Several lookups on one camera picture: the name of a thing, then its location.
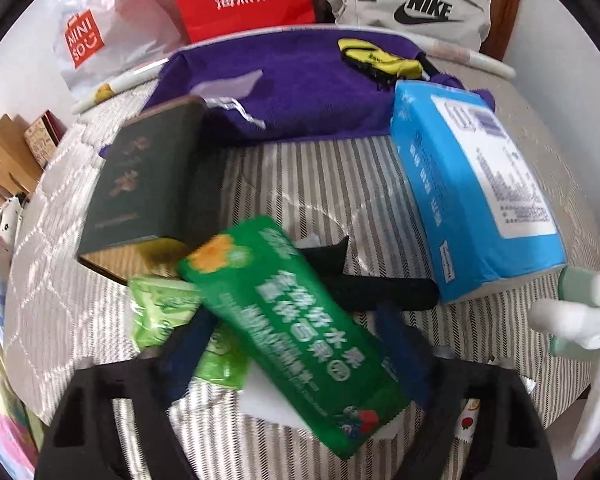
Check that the white Miniso plastic bag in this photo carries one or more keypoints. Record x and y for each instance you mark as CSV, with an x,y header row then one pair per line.
x,y
97,40

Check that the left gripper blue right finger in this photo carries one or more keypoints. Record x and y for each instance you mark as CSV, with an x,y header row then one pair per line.
x,y
409,353

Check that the clear mesh drawstring pouch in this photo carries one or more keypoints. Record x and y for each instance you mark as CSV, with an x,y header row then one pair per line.
x,y
228,93

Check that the green snack packet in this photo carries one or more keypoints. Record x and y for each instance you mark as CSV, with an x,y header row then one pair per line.
x,y
328,367

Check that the wooden door frame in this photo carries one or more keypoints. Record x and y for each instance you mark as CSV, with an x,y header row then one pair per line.
x,y
503,18

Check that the purple towel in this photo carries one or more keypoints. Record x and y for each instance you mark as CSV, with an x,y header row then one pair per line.
x,y
298,105

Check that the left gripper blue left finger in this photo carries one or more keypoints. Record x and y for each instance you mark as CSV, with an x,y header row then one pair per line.
x,y
180,355

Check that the blue tissue pack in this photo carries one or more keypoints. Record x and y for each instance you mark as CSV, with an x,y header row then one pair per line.
x,y
487,223

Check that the brown patterned box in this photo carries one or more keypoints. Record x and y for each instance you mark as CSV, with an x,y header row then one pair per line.
x,y
43,137

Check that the light green tissue pack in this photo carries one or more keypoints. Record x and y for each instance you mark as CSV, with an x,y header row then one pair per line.
x,y
160,305

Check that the wooden furniture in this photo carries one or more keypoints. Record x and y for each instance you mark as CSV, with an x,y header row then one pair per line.
x,y
19,171

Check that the plush toy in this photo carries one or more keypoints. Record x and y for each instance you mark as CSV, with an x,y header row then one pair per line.
x,y
11,212

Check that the white and green glove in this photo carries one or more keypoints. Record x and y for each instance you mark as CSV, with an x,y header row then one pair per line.
x,y
573,322

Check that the yellow and black toy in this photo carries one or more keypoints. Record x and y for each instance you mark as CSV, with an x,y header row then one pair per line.
x,y
380,66

